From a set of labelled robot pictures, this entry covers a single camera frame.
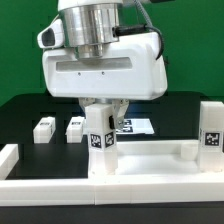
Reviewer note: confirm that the white fence bar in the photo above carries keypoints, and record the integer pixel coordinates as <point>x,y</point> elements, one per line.
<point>116,190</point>
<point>9,156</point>

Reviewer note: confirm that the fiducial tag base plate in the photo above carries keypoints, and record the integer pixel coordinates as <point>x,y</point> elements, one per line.
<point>137,126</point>

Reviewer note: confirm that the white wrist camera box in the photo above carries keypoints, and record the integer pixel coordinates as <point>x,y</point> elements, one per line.
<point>52,36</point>

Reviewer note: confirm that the white desk top tray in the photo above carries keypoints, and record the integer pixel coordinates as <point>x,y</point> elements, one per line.
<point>165,157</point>

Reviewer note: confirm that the white front fence bar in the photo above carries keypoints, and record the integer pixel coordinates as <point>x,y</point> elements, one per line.
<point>116,190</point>

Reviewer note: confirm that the white left fence bar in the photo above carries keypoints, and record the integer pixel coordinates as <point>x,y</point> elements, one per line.
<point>9,156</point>

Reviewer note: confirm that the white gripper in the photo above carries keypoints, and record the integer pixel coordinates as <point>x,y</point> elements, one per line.
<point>130,68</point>

